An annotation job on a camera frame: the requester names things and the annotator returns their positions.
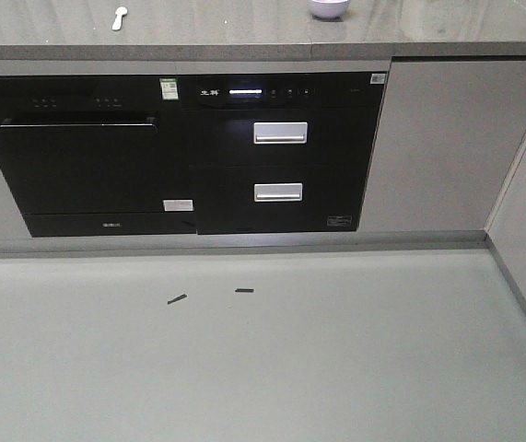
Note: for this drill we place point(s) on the black tape strip left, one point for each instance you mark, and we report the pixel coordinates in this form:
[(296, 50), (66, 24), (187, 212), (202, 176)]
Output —
[(177, 299)]

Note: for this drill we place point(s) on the upper silver drawer handle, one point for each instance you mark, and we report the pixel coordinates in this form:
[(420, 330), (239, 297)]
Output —
[(278, 133)]

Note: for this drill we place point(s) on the black built-in dishwasher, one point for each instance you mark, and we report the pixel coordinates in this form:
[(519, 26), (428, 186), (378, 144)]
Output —
[(95, 156)]

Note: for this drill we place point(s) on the grey cabinet door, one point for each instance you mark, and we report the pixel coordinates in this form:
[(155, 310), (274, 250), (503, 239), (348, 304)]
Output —
[(447, 135)]

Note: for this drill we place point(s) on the pale green plastic spoon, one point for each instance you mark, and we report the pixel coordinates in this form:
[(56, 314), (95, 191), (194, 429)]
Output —
[(120, 13)]

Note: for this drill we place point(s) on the purple plastic bowl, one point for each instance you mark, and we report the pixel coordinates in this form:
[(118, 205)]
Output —
[(328, 9)]

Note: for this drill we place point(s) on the black disinfection cabinet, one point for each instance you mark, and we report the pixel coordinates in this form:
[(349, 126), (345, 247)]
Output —
[(342, 110)]

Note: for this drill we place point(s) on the lower silver drawer handle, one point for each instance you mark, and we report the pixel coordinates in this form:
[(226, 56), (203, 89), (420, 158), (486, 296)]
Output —
[(277, 192)]

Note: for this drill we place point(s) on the silver drawer handle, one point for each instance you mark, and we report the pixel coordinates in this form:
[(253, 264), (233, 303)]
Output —
[(278, 133), (277, 192)]

